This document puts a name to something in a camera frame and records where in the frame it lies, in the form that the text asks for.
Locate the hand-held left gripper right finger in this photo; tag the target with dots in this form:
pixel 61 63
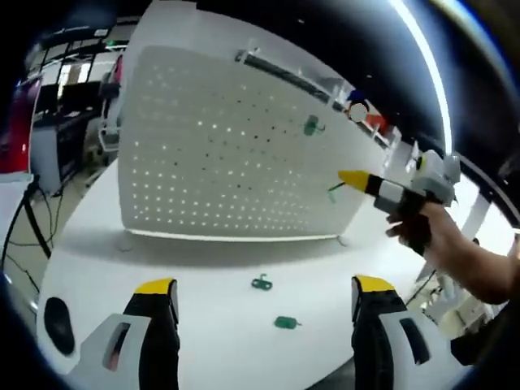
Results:
pixel 373 337

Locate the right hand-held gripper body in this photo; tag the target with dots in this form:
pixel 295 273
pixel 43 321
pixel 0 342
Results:
pixel 436 178

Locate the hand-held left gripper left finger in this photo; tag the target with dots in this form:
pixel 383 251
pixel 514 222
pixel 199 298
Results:
pixel 154 337

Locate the green hook assembly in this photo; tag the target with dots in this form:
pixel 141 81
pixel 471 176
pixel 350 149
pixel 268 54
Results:
pixel 311 126
pixel 333 195
pixel 262 285
pixel 285 323

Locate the white perforated mounting plate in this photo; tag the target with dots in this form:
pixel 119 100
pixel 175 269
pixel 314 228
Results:
pixel 243 162

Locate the person's right hand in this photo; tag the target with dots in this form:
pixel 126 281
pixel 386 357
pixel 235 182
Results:
pixel 440 231

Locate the black computer mouse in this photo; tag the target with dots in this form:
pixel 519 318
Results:
pixel 59 325

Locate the ceiling light strip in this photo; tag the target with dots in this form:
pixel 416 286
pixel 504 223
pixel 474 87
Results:
pixel 430 69

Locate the laptop with red screen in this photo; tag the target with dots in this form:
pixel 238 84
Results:
pixel 20 130

